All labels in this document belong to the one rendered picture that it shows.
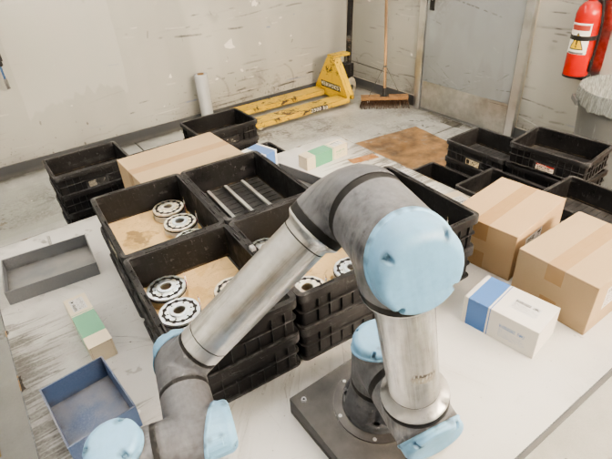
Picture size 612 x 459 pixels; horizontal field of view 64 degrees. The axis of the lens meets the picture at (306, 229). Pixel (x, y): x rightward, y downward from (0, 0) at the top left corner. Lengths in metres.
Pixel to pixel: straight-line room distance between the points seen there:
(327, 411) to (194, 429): 0.47
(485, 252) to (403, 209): 1.03
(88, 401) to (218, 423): 0.67
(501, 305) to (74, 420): 1.08
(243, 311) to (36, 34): 3.77
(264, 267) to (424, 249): 0.25
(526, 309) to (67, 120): 3.84
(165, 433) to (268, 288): 0.24
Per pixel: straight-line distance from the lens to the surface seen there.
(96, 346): 1.39
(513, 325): 1.34
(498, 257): 1.57
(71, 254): 1.88
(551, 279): 1.44
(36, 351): 1.55
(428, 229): 0.55
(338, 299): 1.21
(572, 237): 1.55
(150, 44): 4.55
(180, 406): 0.74
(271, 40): 5.07
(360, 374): 0.99
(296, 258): 0.69
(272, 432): 1.18
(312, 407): 1.14
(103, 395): 1.35
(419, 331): 0.68
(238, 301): 0.72
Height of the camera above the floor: 1.67
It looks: 33 degrees down
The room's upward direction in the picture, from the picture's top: 4 degrees counter-clockwise
